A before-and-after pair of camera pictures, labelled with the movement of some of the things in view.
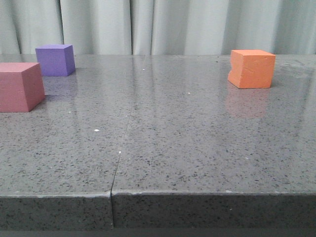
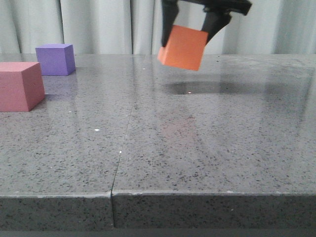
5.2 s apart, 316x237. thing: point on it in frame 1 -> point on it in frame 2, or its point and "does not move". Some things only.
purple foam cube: (56, 59) does not move
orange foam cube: (251, 68) -> (184, 49)
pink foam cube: (21, 87) does not move
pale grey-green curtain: (159, 27) does not move
